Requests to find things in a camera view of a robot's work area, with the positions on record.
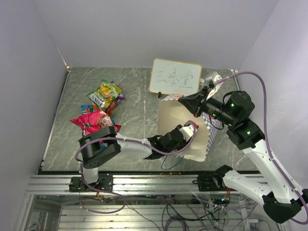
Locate aluminium mounting rail frame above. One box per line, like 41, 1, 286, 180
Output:
16, 172, 290, 231

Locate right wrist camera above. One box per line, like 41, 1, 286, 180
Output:
204, 72, 226, 99

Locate purple cable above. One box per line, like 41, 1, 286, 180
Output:
76, 120, 197, 214
192, 71, 308, 224

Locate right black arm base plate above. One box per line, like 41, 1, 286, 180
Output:
192, 175, 227, 192

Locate yellow green snack packet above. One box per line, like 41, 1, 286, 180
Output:
87, 79, 122, 110

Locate red snack packet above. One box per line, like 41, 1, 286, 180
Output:
70, 110, 121, 137

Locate orange snack packet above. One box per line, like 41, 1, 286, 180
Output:
91, 103, 116, 116

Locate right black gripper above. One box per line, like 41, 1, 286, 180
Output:
179, 86, 236, 127

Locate brown m&m packet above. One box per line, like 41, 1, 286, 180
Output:
81, 104, 93, 115

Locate purple snack packet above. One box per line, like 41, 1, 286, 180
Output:
110, 93, 126, 106

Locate small whiteboard on stand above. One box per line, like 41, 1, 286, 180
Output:
149, 58, 202, 95

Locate loose cables under frame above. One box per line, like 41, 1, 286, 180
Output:
79, 192, 265, 231

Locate blue checkered paper bag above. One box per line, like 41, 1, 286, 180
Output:
157, 93, 222, 170

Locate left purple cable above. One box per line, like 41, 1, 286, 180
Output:
76, 120, 197, 214

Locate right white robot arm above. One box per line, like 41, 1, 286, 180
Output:
178, 91, 308, 224

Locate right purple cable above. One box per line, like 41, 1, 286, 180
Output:
192, 71, 308, 224

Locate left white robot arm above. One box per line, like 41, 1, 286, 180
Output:
75, 123, 195, 191

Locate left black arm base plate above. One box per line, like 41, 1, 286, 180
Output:
69, 173, 113, 193

